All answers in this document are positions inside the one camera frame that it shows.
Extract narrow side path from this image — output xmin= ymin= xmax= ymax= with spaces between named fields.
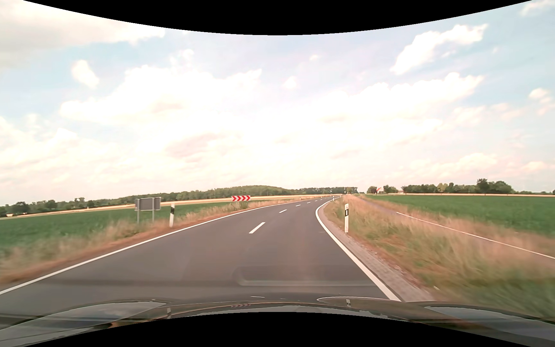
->
xmin=357 ymin=195 xmax=555 ymax=270

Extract road markings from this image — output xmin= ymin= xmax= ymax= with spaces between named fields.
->
xmin=0 ymin=195 xmax=402 ymax=307

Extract row of trees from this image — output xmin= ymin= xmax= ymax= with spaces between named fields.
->
xmin=366 ymin=178 xmax=555 ymax=196

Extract grey asphalt road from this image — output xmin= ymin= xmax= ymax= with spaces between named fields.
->
xmin=0 ymin=195 xmax=403 ymax=325

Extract cobbled strip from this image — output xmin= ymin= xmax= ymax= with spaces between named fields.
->
xmin=317 ymin=198 xmax=435 ymax=303

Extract green field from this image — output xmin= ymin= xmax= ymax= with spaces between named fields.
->
xmin=0 ymin=200 xmax=240 ymax=263
xmin=363 ymin=194 xmax=555 ymax=244

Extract car's own bonnet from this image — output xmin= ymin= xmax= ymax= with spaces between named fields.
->
xmin=0 ymin=296 xmax=555 ymax=347

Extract wood on hill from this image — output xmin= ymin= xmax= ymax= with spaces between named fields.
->
xmin=0 ymin=185 xmax=359 ymax=221

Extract grey road sign back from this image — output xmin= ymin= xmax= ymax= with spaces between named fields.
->
xmin=134 ymin=197 xmax=162 ymax=224

